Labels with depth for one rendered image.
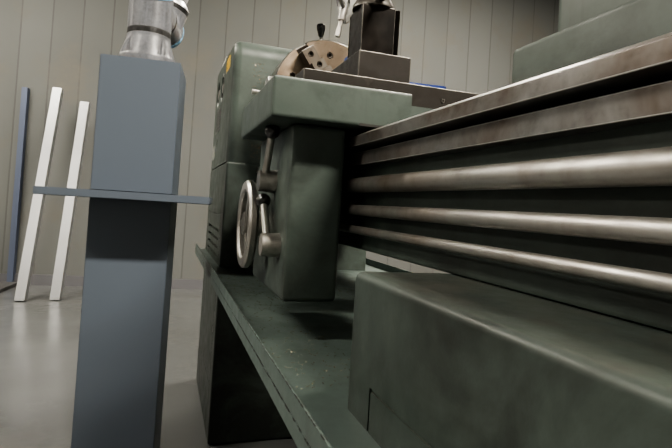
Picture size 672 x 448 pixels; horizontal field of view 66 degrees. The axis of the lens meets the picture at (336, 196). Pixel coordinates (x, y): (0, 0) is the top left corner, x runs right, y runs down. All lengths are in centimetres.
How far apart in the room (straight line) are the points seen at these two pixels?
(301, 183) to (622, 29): 46
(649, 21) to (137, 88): 122
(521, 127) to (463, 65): 462
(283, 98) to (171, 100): 74
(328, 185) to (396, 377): 39
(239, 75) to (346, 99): 93
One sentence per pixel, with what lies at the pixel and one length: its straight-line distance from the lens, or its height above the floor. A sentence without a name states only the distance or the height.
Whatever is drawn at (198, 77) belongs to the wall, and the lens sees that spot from 452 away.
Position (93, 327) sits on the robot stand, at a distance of 149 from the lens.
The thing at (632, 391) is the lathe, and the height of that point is 67.
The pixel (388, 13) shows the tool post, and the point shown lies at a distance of 102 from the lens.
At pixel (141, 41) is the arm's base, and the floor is 115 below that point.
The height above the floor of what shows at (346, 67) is 100.
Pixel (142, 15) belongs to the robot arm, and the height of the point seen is 123.
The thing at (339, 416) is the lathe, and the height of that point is 54.
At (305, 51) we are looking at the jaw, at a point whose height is 118.
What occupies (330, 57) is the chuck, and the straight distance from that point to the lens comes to 158.
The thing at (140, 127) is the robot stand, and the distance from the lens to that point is 144.
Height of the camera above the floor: 74
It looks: 1 degrees up
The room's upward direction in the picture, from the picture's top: 4 degrees clockwise
